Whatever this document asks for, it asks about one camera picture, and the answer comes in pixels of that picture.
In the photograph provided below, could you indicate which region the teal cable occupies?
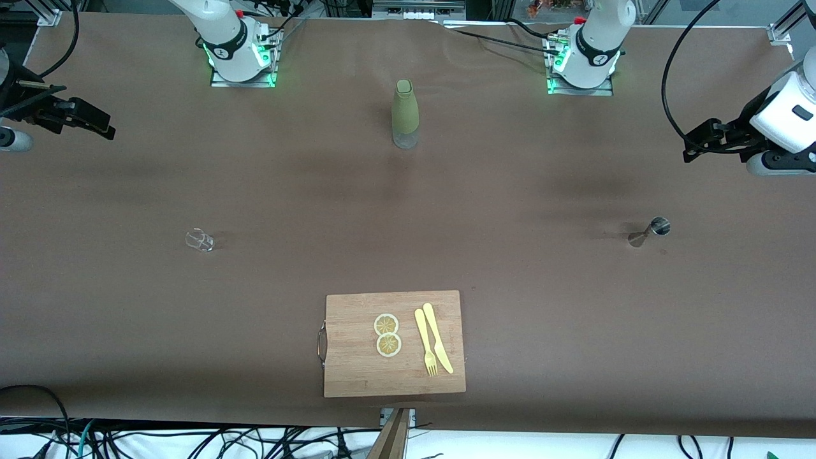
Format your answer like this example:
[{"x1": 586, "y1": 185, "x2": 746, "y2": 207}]
[{"x1": 75, "y1": 421, "x2": 95, "y2": 459}]

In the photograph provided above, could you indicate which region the yellow plastic fork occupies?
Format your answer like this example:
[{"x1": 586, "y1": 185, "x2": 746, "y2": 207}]
[{"x1": 414, "y1": 309, "x2": 439, "y2": 377}]

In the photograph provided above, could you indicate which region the steel jigger measuring cup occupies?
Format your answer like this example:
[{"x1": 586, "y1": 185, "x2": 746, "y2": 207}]
[{"x1": 627, "y1": 217, "x2": 671, "y2": 248}]

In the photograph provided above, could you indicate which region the wooden cutting board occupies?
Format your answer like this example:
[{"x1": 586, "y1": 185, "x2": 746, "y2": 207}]
[{"x1": 317, "y1": 290, "x2": 467, "y2": 398}]

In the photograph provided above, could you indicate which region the black cable across table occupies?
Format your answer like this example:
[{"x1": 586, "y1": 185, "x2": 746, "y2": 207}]
[{"x1": 440, "y1": 19, "x2": 562, "y2": 55}]

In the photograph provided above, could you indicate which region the wooden post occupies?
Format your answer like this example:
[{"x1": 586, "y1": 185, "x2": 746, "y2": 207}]
[{"x1": 367, "y1": 408, "x2": 411, "y2": 459}]

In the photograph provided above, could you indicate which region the black looped floor cable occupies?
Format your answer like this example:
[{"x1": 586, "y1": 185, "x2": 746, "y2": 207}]
[{"x1": 0, "y1": 384, "x2": 72, "y2": 459}]

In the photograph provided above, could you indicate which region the brown table cover sheet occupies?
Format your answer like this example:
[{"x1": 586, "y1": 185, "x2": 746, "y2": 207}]
[{"x1": 0, "y1": 11, "x2": 816, "y2": 439}]

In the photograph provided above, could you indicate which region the white power strip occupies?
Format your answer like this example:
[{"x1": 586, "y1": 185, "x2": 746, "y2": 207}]
[{"x1": 373, "y1": 0, "x2": 466, "y2": 20}]

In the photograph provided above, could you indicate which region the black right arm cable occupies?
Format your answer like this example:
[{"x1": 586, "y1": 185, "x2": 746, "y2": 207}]
[{"x1": 35, "y1": 0, "x2": 81, "y2": 80}]

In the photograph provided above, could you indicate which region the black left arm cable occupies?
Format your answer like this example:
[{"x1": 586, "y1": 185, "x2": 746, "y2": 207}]
[{"x1": 661, "y1": 0, "x2": 740, "y2": 154}]

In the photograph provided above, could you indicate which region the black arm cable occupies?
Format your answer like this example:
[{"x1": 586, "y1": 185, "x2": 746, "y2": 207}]
[
  {"x1": 661, "y1": 0, "x2": 740, "y2": 154},
  {"x1": 35, "y1": 0, "x2": 81, "y2": 80}
]

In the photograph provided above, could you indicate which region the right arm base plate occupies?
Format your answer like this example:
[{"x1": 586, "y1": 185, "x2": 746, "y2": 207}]
[{"x1": 210, "y1": 25, "x2": 279, "y2": 88}]

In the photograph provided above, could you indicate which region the green sleeved glass bottle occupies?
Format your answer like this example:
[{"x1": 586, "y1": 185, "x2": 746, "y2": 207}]
[{"x1": 391, "y1": 78, "x2": 420, "y2": 150}]

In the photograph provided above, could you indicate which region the yellow plastic knife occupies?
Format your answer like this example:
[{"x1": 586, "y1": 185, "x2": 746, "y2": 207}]
[{"x1": 423, "y1": 303, "x2": 455, "y2": 375}]

